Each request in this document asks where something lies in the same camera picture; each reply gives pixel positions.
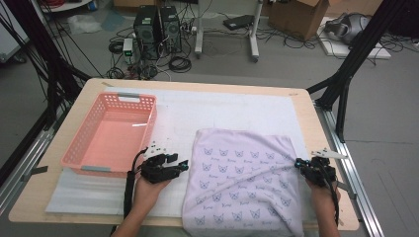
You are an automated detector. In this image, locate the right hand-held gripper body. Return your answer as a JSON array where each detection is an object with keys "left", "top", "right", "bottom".
[{"left": 300, "top": 147, "right": 349, "bottom": 189}]

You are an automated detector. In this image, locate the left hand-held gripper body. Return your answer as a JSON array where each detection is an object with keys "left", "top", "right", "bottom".
[{"left": 139, "top": 140, "right": 180, "bottom": 185}]

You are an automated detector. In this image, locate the pink plastic basket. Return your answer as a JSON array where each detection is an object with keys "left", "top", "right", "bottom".
[{"left": 59, "top": 92, "right": 158, "bottom": 179}]

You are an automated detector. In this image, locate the lilac printed towel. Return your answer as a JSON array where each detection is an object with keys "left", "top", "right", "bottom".
[{"left": 181, "top": 127, "right": 305, "bottom": 237}]

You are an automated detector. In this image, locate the person's left hand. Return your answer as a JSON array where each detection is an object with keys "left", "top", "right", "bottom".
[{"left": 132, "top": 177, "right": 173, "bottom": 213}]

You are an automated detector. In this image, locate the person's right hand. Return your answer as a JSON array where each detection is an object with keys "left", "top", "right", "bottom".
[{"left": 305, "top": 179, "right": 341, "bottom": 211}]

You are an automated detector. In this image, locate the white grid mat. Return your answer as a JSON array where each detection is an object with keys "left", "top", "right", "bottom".
[{"left": 44, "top": 86, "right": 322, "bottom": 221}]

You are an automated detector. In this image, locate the white foam board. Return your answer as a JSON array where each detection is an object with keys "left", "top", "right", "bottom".
[{"left": 316, "top": 16, "right": 392, "bottom": 61}]

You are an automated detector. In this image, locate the small white device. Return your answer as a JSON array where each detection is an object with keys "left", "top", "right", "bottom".
[{"left": 122, "top": 38, "right": 134, "bottom": 64}]

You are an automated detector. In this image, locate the black computer tower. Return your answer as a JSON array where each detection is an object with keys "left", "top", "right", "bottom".
[
  {"left": 159, "top": 5, "right": 183, "bottom": 53},
  {"left": 132, "top": 4, "right": 162, "bottom": 61}
]

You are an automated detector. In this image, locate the white rolling stand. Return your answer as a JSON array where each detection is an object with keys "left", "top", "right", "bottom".
[{"left": 194, "top": 0, "right": 265, "bottom": 63}]

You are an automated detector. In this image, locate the grey and black device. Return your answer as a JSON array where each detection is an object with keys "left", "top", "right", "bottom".
[{"left": 323, "top": 12, "right": 372, "bottom": 45}]

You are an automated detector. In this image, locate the open cardboard box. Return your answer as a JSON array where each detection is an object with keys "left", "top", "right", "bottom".
[{"left": 267, "top": 0, "right": 330, "bottom": 42}]

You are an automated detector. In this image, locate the flat black box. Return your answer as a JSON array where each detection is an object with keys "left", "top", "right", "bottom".
[{"left": 222, "top": 14, "right": 255, "bottom": 32}]

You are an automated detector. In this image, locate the clear plastic bag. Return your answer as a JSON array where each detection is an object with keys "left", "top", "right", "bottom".
[{"left": 67, "top": 13, "right": 103, "bottom": 36}]

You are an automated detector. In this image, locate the white round table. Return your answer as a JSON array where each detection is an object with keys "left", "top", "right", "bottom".
[{"left": 39, "top": 0, "right": 95, "bottom": 14}]

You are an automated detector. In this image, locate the white cabinet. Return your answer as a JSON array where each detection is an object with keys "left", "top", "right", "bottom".
[{"left": 0, "top": 0, "right": 31, "bottom": 63}]

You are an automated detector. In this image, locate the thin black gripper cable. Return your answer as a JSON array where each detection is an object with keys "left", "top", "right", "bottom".
[{"left": 324, "top": 166, "right": 341, "bottom": 227}]

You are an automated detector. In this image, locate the grey metal bracket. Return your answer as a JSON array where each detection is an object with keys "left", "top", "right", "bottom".
[
  {"left": 337, "top": 181, "right": 358, "bottom": 200},
  {"left": 21, "top": 165, "right": 49, "bottom": 183}
]

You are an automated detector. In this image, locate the black sleeved gripper cable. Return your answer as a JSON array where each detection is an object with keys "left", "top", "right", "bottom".
[{"left": 123, "top": 147, "right": 149, "bottom": 220}]

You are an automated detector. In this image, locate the aluminium rail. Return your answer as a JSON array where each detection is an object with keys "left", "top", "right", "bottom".
[
  {"left": 314, "top": 102, "right": 384, "bottom": 237},
  {"left": 0, "top": 126, "right": 55, "bottom": 215}
]

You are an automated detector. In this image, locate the black cable coil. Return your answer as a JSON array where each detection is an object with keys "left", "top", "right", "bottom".
[
  {"left": 168, "top": 55, "right": 193, "bottom": 74},
  {"left": 108, "top": 39, "right": 125, "bottom": 55},
  {"left": 106, "top": 66, "right": 126, "bottom": 80}
]

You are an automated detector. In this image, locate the black metal frame strut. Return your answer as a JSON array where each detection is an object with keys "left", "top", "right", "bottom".
[
  {"left": 0, "top": 0, "right": 92, "bottom": 131},
  {"left": 305, "top": 0, "right": 409, "bottom": 144}
]

